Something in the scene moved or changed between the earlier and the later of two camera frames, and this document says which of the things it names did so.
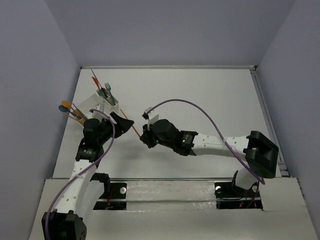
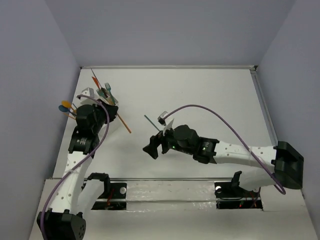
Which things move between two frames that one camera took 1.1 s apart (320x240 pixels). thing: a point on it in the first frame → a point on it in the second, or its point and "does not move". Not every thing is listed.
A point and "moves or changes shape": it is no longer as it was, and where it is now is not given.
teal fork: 108,88 does not move
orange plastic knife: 97,82 does not move
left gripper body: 113,125 → 110,109
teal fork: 101,93 does not move
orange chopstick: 132,126 moves or changes shape
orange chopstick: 75,119 does not move
